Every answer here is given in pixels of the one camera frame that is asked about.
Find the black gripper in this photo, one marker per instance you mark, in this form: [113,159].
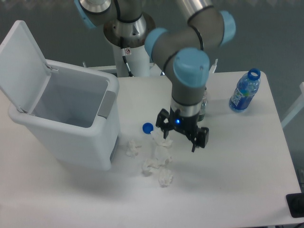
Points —
[187,126]

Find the white paper ball bottom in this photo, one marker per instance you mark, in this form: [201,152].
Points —
[165,177]

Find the white paper ball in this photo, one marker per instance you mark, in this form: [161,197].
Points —
[157,135]
[165,177]
[148,165]
[133,149]
[161,156]

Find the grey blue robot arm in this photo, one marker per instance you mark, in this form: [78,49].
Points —
[182,56]

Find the white paper ball top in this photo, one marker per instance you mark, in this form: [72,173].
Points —
[157,135]

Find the white paper ball middle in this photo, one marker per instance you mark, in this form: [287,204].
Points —
[161,156]

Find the white paper ball lower left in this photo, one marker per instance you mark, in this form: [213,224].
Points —
[148,165]

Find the blue bottle cap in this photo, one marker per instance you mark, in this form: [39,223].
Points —
[147,128]

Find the blue plastic drink bottle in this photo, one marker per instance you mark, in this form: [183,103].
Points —
[246,89]

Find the white open trash bin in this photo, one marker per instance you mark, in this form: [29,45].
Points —
[70,109]

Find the black device at edge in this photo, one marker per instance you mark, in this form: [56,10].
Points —
[295,203]

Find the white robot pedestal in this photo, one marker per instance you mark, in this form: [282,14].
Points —
[133,59]

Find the white frame at right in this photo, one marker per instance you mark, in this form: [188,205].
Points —
[294,109]

